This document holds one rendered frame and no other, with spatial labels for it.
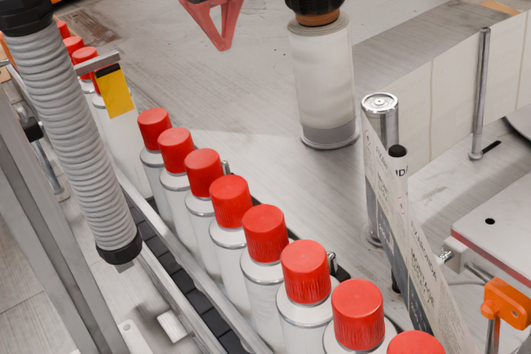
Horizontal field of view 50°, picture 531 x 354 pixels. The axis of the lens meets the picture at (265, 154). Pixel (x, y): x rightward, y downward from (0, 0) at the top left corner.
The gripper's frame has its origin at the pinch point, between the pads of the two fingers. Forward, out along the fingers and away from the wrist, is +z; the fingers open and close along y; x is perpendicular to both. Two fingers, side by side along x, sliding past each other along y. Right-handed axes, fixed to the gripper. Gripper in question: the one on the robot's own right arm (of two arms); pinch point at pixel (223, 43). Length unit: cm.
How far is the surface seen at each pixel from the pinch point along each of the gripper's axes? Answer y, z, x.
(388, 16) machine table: 34, 27, -59
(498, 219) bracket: -42.9, -4.5, 6.7
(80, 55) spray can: 15.0, 0.9, 13.2
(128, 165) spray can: 8.0, 14.8, 13.9
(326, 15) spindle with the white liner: -1.3, 1.6, -14.6
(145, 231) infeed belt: 2.2, 21.4, 16.1
